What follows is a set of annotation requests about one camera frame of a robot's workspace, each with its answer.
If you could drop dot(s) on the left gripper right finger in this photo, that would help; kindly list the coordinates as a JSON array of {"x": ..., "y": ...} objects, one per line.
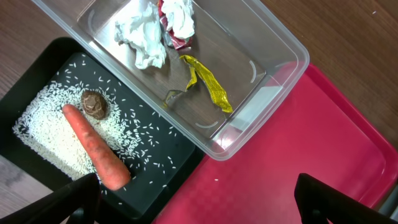
[{"x": 319, "y": 203}]

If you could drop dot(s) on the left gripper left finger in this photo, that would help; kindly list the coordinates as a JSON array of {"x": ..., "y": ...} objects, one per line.
[{"x": 76, "y": 202}]

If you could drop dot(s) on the orange carrot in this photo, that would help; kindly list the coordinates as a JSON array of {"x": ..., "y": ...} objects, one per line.
[{"x": 110, "y": 169}]

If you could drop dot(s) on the white rice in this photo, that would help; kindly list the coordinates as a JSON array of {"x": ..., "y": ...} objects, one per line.
[{"x": 147, "y": 144}]

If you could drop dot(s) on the brown food lump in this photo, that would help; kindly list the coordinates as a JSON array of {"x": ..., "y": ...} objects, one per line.
[{"x": 94, "y": 104}]

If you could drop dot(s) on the yellow wrapper strip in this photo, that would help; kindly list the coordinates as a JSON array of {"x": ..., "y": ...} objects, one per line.
[{"x": 218, "y": 95}]

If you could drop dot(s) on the white tissue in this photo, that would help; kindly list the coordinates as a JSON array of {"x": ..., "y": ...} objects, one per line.
[
  {"x": 138, "y": 25},
  {"x": 179, "y": 17}
]

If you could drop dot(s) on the red foil wrapper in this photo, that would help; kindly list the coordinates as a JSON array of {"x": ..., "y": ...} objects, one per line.
[{"x": 168, "y": 35}]

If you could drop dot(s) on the grey dishwasher rack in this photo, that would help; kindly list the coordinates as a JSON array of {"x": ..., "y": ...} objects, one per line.
[{"x": 389, "y": 206}]

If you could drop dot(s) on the red serving tray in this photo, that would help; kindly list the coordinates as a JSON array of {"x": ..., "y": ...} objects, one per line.
[{"x": 316, "y": 130}]

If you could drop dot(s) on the black plastic tray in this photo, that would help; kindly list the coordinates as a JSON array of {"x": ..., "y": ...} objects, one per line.
[{"x": 14, "y": 103}]

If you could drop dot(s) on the clear plastic bin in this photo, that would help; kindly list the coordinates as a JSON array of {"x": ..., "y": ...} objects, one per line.
[{"x": 252, "y": 55}]

